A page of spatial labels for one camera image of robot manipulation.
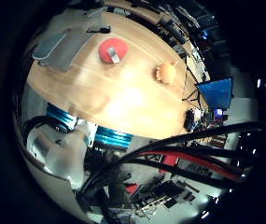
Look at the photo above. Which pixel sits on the white plastic container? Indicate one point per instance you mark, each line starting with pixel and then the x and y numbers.
pixel 61 49

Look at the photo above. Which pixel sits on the tan burger plush toy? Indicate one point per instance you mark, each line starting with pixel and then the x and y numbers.
pixel 166 73

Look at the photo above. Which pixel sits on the computer monitor with blue screen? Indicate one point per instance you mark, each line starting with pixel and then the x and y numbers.
pixel 216 91

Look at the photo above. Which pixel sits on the small black object on table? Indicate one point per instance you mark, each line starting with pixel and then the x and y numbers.
pixel 100 30

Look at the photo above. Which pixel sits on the blue aluminium frame block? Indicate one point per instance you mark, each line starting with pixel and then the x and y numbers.
pixel 114 138
pixel 61 116

